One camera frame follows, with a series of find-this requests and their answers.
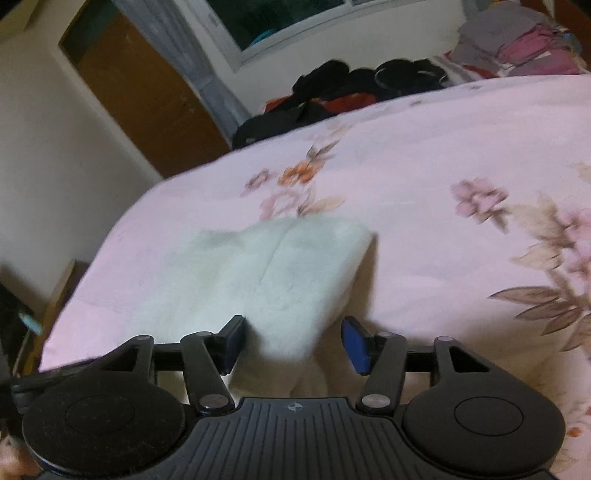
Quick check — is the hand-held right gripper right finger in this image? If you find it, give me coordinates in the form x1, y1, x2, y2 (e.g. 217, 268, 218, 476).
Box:
341, 316, 491, 412

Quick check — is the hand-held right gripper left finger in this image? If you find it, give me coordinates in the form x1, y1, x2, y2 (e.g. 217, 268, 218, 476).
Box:
98, 315, 246, 414

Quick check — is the white knit garment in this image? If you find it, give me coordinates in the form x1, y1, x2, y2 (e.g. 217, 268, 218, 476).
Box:
150, 217, 378, 400

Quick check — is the pile of black clothes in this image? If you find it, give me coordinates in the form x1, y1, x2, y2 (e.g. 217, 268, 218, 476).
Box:
231, 58, 450, 149

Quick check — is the stack of folded clothes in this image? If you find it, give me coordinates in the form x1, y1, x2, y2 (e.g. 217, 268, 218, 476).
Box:
450, 1, 557, 63

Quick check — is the pink floral blanket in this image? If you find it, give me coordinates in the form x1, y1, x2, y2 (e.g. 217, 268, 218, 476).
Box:
39, 73, 591, 476

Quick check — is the red cloth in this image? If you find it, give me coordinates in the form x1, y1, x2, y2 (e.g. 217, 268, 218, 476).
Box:
265, 92, 377, 116

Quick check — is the brown wooden door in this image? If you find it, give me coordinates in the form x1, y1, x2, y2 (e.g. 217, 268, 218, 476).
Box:
58, 10, 232, 180

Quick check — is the grey curtain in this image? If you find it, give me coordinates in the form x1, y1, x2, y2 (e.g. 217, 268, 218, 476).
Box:
113, 0, 254, 141

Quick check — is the grey striped cloth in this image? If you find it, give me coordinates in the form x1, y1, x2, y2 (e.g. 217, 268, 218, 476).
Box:
434, 52, 476, 84

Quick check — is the white framed window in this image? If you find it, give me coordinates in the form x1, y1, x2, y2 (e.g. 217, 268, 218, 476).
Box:
203, 0, 468, 72

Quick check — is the magenta folded garment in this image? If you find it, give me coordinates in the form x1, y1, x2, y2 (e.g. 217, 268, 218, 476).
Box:
496, 25, 589, 76

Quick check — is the colourful printed cloth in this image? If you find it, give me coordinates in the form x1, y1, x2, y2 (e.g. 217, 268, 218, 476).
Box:
551, 23, 583, 54

